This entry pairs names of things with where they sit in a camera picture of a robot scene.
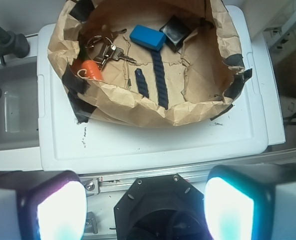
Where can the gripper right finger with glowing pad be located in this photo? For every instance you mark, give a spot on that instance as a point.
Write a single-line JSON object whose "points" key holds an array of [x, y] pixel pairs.
{"points": [[251, 202]]}

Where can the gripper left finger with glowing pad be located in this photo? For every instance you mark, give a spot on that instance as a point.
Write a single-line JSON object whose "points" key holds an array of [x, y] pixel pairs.
{"points": [[42, 205]]}

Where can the blue rectangular block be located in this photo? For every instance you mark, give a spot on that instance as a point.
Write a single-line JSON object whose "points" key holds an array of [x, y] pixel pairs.
{"points": [[148, 37]]}

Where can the white plastic bin lid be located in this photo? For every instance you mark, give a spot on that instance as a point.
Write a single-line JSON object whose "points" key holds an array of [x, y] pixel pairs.
{"points": [[254, 122]]}

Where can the clear plastic side bin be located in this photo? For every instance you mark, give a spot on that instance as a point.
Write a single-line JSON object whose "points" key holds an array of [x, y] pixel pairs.
{"points": [[19, 104]]}

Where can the orange toy carrot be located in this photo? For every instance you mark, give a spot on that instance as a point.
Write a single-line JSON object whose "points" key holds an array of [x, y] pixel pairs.
{"points": [[88, 69]]}

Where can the long dark blue ridged strip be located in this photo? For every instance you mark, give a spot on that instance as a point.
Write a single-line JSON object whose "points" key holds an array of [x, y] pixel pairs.
{"points": [[158, 68]]}

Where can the short dark blue ridged strip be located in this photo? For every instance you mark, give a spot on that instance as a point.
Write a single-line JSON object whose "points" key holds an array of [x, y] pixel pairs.
{"points": [[141, 83]]}

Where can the crumpled brown paper bag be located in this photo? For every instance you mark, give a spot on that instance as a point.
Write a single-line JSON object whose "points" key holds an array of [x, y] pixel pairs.
{"points": [[148, 63]]}

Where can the black clamp knob fixture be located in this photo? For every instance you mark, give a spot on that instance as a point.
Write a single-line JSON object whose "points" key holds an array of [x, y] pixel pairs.
{"points": [[11, 43]]}

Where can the black square leather wallet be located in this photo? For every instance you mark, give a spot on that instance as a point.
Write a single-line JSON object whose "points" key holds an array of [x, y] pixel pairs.
{"points": [[176, 32]]}

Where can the aluminium extrusion rail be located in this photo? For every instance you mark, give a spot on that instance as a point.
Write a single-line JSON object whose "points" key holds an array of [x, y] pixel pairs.
{"points": [[197, 172]]}

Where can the black octagonal mount plate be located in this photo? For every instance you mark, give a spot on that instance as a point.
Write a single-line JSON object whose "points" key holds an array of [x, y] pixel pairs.
{"points": [[161, 208]]}

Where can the silver key bunch with ring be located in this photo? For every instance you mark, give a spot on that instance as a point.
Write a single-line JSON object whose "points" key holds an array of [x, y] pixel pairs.
{"points": [[108, 50]]}

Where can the white shelf frame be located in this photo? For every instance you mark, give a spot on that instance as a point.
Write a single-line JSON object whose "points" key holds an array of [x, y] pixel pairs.
{"points": [[282, 29]]}

